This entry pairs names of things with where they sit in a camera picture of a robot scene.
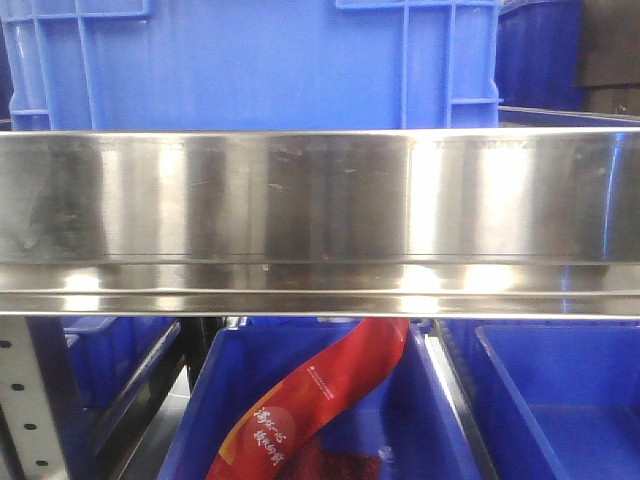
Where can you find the blue bin lower middle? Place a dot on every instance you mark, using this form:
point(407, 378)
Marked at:
point(405, 429)

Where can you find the blue bin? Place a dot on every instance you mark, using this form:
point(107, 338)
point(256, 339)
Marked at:
point(405, 429)
point(114, 359)
point(552, 399)

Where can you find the blue bin lower left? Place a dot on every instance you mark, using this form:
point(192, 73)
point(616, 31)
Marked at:
point(114, 359)

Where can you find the blue bin lower right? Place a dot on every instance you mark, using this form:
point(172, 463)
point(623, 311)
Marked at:
point(552, 399)

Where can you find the red snack bag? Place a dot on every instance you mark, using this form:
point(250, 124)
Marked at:
point(272, 431)

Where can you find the blue crate on upper shelf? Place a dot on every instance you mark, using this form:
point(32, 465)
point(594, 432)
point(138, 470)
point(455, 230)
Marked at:
point(251, 65)

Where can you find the grey perforated shelf upright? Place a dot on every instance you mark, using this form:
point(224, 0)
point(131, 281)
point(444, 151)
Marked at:
point(26, 404)

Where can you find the stainless steel shelf rail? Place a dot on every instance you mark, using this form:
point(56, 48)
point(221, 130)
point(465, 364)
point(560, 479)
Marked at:
point(507, 222)

